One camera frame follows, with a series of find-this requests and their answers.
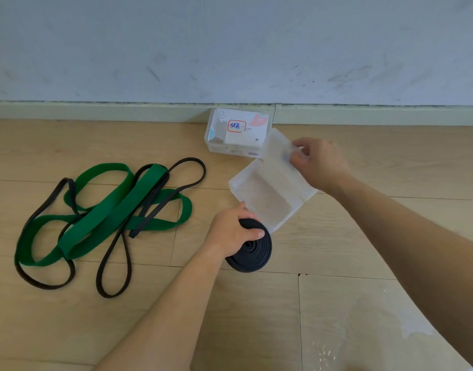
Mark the person's right hand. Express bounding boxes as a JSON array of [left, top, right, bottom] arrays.
[[290, 137, 354, 195]]

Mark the person's left hand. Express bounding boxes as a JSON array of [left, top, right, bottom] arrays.
[[203, 201, 265, 260]]

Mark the person's left forearm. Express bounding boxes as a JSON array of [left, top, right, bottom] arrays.
[[93, 242, 231, 371]]

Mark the person's right forearm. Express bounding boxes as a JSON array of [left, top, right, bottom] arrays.
[[329, 175, 473, 371]]

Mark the clear plastic box with label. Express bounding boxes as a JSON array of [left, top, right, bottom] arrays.
[[204, 107, 270, 159]]

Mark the thin black resistance band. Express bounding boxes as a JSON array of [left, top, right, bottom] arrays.
[[14, 157, 207, 299]]

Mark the wide green resistance band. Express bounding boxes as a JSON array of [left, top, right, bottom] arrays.
[[14, 162, 193, 267]]

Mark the pale green baseboard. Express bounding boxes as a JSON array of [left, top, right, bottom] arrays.
[[0, 100, 473, 127]]

